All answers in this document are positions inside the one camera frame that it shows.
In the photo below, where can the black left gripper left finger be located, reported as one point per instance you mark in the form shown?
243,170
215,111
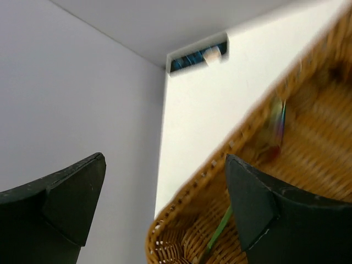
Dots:
48,220

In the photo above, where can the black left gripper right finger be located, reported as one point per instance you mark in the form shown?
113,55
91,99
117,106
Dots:
279,223

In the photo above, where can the green handled rainbow fork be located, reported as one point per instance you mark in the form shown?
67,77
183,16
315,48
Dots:
268,143

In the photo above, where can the brown wicker cutlery tray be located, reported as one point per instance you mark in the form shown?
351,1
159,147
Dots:
315,155

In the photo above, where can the blue left table label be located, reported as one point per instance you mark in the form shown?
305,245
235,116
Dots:
206,55

